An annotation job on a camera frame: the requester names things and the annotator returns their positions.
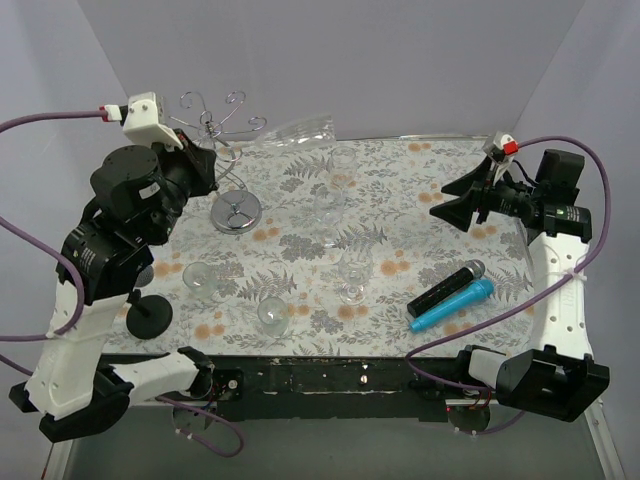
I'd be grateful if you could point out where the black microphone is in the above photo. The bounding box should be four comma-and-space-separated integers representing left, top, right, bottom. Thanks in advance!
407, 260, 485, 319

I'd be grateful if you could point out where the floral tablecloth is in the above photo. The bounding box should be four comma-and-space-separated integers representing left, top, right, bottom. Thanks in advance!
105, 140, 534, 357

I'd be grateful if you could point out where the left patterned tumbler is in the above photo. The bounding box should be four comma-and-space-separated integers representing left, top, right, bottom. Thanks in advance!
182, 262, 216, 299

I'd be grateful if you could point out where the black table front rail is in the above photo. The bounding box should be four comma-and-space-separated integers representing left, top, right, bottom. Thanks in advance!
191, 356, 495, 422

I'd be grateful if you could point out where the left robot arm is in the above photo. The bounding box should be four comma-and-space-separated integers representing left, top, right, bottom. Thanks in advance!
9, 135, 217, 443

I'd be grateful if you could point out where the blue toy microphone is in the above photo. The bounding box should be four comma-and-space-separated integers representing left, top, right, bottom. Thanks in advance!
409, 278, 494, 333

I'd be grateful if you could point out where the chrome wine glass rack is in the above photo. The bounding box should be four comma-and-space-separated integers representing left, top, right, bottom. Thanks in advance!
170, 90, 267, 235

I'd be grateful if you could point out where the ribbed flute glass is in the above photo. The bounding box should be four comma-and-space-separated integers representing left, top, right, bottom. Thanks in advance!
254, 114, 336, 151

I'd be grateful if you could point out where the glitter microphone on stand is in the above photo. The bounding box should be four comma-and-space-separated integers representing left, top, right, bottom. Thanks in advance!
135, 265, 154, 288

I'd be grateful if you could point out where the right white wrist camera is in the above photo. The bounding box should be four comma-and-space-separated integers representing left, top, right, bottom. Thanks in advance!
483, 131, 519, 185

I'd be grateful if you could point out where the front patterned tumbler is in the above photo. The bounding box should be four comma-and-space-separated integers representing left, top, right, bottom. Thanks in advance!
257, 297, 289, 338

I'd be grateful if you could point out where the near wine glass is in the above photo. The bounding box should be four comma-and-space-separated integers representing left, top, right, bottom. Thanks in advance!
338, 243, 373, 305

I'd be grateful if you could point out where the patterned tumbler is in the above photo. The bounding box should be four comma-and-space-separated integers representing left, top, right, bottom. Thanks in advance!
182, 262, 216, 299
257, 297, 289, 338

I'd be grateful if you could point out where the middle wine glass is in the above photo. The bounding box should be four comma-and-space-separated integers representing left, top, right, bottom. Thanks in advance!
314, 186, 345, 248

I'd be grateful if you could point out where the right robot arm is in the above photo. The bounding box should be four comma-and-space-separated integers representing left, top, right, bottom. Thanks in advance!
430, 149, 610, 422

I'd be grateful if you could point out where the far wine glass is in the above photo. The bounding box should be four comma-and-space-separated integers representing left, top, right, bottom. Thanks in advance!
328, 147, 357, 189

